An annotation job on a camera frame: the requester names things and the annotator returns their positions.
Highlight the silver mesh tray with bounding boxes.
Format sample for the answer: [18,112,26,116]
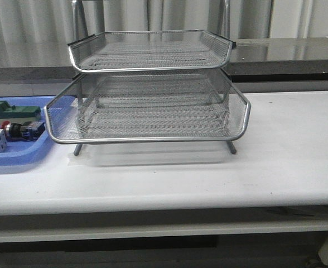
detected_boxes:
[68,30,234,73]
[44,69,251,144]

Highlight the red emergency stop button switch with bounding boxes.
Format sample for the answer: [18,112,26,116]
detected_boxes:
[0,121,45,141]

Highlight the silver mesh top tray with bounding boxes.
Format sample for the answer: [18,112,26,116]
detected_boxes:
[68,30,234,73]

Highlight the blue plastic tray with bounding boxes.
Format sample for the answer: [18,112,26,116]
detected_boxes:
[0,96,54,166]

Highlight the grey back counter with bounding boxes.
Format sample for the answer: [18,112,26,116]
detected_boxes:
[0,37,328,83]

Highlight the green terminal block module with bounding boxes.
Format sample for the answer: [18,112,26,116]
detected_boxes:
[0,100,41,124]

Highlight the grey metal rack frame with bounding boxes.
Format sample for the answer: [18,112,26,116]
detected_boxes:
[73,69,238,156]

